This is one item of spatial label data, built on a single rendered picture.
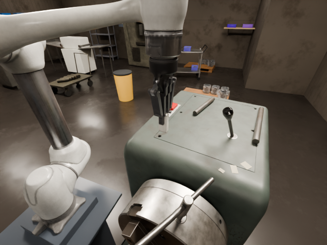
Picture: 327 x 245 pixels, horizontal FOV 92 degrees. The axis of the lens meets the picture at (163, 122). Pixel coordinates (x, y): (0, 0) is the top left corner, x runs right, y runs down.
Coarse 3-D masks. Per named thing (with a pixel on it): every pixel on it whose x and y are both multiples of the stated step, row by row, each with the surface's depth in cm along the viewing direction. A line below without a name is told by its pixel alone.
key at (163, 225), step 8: (208, 184) 38; (200, 192) 36; (184, 208) 33; (168, 216) 31; (176, 216) 32; (160, 224) 29; (168, 224) 30; (152, 232) 28; (160, 232) 29; (144, 240) 26
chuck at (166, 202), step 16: (144, 192) 46; (160, 192) 44; (128, 208) 44; (144, 208) 41; (160, 208) 40; (176, 208) 40; (192, 208) 40; (144, 224) 40; (176, 224) 37; (192, 224) 37; (208, 224) 39; (160, 240) 40; (176, 240) 35; (192, 240) 35; (208, 240) 37; (224, 240) 41
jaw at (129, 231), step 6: (132, 210) 43; (138, 210) 42; (132, 216) 42; (132, 222) 41; (138, 222) 40; (126, 228) 40; (132, 228) 39; (138, 228) 39; (144, 228) 41; (126, 234) 39; (132, 234) 38; (138, 234) 39; (144, 234) 40; (126, 240) 40; (132, 240) 38; (138, 240) 39
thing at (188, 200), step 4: (184, 196) 33; (188, 196) 33; (184, 200) 33; (188, 200) 33; (192, 200) 33; (180, 204) 35; (184, 204) 33; (188, 204) 32; (192, 204) 32; (188, 208) 33; (184, 212) 34; (180, 216) 37; (184, 216) 36
